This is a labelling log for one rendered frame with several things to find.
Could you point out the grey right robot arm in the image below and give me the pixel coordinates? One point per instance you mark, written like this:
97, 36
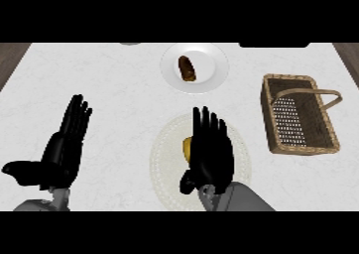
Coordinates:
234, 198

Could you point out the grey object at edge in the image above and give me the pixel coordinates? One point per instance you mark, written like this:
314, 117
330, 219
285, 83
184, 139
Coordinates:
130, 43

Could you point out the brown oblong food item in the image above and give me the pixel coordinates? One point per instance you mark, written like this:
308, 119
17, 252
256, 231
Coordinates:
187, 68

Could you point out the pale round woven placemat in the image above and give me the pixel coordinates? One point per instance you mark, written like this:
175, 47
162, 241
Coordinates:
166, 178

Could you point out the white round plate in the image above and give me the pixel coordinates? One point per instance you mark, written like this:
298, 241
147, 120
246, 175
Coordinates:
212, 67

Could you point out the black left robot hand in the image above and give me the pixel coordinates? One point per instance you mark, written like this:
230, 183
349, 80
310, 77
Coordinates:
63, 149

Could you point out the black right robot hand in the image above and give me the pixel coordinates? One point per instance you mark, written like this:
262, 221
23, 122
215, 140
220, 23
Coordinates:
211, 155

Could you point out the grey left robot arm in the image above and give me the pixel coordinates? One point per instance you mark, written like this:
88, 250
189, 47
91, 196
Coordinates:
47, 200

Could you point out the yellow lemon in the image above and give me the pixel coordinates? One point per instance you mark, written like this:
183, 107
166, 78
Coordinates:
187, 149

